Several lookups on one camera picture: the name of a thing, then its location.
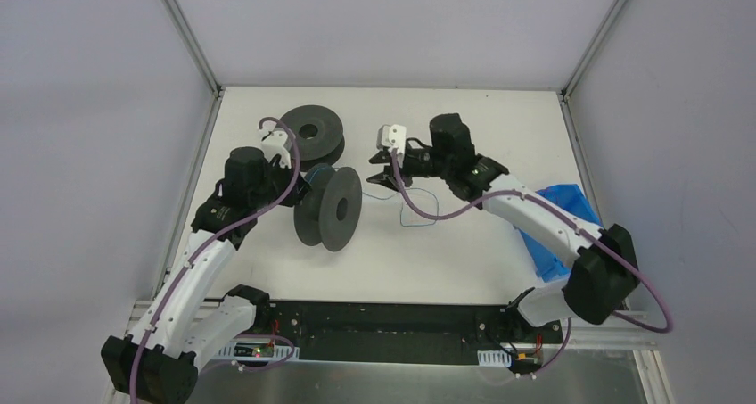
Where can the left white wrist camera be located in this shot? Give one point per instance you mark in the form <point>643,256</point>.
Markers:
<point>276,146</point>

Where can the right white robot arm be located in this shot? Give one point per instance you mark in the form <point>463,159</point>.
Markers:
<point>601,273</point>

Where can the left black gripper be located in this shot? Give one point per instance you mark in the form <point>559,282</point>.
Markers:
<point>292,187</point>

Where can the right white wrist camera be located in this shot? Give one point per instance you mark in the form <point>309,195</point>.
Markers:
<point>392,137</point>

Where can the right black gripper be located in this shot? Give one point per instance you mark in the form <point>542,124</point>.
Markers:
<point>396,164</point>

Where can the black spool lying flat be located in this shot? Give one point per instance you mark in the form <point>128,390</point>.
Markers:
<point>320,134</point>

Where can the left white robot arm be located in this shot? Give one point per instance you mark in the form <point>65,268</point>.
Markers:
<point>159,360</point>

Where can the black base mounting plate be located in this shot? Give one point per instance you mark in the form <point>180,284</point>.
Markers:
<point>396,333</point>

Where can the black cable spool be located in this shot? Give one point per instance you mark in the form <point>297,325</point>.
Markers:
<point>330,211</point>

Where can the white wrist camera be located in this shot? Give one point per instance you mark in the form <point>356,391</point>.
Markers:
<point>392,137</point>
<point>276,146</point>

